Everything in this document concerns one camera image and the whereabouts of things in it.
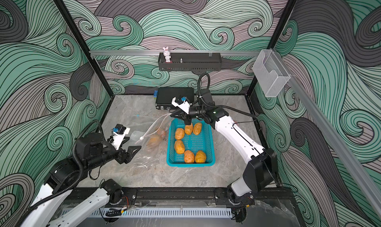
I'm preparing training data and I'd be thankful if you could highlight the clear pink-zipper bag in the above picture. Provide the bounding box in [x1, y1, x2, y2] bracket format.
[129, 114, 172, 160]

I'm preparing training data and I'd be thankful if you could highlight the clear blue-zipper bag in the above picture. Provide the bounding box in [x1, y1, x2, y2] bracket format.
[123, 131, 167, 168]

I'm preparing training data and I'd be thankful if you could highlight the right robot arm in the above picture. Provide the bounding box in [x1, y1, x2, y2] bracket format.
[171, 73, 278, 205]

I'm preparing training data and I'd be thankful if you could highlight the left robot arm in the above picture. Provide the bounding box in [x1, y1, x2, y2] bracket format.
[16, 120, 141, 227]

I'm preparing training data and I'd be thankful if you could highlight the teal plastic basket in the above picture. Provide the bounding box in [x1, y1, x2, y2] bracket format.
[166, 119, 215, 167]

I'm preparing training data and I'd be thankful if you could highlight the black aluminium case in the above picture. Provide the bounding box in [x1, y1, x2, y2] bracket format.
[155, 87, 194, 110]

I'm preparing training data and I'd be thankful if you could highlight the white pink bunny figurine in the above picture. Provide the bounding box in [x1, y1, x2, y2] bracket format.
[163, 47, 172, 63]

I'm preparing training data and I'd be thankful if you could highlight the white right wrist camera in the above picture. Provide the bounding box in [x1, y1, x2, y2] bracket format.
[172, 97, 191, 114]

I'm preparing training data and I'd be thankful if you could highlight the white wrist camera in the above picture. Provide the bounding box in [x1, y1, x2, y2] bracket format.
[110, 124, 130, 150]
[172, 97, 191, 114]

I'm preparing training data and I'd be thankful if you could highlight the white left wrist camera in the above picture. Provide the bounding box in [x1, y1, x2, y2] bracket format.
[110, 124, 130, 150]

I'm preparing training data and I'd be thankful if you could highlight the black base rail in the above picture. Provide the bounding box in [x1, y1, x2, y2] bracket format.
[63, 186, 257, 202]

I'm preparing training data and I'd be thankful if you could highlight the black wall shelf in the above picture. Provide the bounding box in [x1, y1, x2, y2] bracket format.
[158, 52, 222, 72]

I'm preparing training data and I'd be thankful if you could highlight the white slotted cable duct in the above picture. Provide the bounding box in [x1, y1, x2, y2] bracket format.
[89, 207, 233, 219]

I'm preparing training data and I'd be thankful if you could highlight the clear acrylic wall holder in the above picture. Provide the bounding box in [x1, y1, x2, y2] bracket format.
[253, 49, 290, 98]

